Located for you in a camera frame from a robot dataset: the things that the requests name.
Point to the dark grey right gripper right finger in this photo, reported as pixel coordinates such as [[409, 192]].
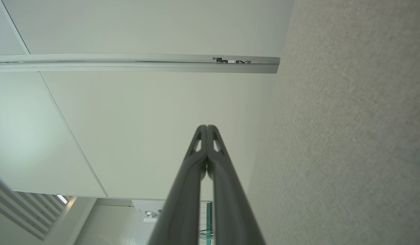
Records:
[[230, 204]]

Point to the grey aluminium partition post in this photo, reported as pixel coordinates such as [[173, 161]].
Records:
[[135, 63]]

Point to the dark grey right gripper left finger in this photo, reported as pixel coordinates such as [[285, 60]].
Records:
[[182, 204]]

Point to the white ceiling spotlight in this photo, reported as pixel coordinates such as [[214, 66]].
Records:
[[150, 214]]

